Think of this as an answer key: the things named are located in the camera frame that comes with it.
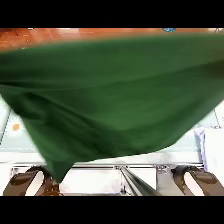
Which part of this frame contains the green shirt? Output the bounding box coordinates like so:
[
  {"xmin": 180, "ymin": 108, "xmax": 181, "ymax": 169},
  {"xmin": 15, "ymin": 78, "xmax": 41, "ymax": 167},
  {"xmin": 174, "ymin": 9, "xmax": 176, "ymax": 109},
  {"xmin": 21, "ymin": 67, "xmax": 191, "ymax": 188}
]
[{"xmin": 0, "ymin": 32, "xmax": 224, "ymax": 184}]

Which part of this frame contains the pale blue garment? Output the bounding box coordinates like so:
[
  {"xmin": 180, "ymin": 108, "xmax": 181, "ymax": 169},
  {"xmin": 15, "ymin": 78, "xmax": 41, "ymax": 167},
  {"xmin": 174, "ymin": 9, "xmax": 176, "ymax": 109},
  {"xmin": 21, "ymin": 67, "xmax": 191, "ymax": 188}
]
[{"xmin": 194, "ymin": 127, "xmax": 224, "ymax": 183}]

